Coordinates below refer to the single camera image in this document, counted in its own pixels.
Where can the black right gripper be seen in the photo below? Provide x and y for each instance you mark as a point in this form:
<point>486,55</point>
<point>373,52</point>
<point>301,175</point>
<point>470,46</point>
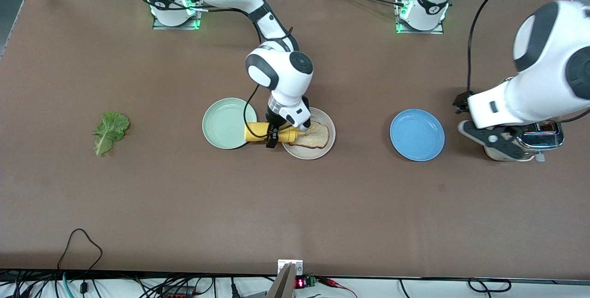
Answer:
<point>273,118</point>

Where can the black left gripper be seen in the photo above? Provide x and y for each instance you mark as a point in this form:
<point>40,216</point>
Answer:
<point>510,130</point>

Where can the yellow mustard squeeze bottle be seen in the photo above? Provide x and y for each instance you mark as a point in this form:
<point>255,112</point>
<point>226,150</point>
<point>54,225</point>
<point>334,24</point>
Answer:
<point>256,131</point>

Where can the green lettuce leaf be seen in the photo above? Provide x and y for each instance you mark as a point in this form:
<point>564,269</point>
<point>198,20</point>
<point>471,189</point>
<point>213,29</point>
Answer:
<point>110,130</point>

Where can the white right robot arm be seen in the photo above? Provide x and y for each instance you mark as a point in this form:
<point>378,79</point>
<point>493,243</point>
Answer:
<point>281,72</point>

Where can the beige plate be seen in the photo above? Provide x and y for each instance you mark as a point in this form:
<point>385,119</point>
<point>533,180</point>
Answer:
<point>308,154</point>

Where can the light green plate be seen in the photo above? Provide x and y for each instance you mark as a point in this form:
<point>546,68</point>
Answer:
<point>226,120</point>

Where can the blue plate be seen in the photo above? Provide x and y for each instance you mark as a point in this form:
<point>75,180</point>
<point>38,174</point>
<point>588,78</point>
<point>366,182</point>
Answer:
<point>417,135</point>

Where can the beige chrome toaster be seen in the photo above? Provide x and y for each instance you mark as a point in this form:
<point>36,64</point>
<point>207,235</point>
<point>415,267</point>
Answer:
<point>548,141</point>

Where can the red digit display module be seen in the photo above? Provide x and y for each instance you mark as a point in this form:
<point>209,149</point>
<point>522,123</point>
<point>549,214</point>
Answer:
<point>300,283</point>

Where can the grey metal beam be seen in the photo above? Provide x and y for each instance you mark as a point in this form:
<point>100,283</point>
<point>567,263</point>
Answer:
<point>282,286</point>

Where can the orange connector block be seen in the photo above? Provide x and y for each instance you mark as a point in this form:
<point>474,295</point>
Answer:
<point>177,295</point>

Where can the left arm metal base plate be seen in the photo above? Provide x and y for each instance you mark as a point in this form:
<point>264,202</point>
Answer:
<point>421,32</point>

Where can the small metal edge bracket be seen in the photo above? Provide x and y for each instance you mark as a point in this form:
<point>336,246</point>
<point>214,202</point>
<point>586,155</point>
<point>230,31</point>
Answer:
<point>297,268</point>

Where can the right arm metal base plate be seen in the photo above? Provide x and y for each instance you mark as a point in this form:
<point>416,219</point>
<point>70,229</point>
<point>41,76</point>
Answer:
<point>175,27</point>

